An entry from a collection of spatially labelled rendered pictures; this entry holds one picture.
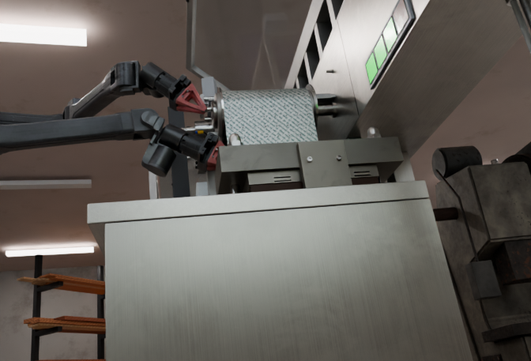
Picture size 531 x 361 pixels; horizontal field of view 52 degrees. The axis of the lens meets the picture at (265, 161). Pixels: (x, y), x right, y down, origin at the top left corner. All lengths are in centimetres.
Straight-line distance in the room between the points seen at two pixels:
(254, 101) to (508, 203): 350
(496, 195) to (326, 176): 362
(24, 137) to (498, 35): 104
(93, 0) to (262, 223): 292
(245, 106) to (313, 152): 34
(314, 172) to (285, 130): 30
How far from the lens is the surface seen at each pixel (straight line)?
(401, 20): 112
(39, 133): 134
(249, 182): 112
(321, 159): 113
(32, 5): 387
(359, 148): 119
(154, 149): 133
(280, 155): 114
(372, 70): 125
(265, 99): 143
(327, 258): 102
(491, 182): 470
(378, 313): 103
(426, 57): 119
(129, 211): 102
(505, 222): 463
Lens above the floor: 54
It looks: 24 degrees up
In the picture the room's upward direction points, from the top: 8 degrees counter-clockwise
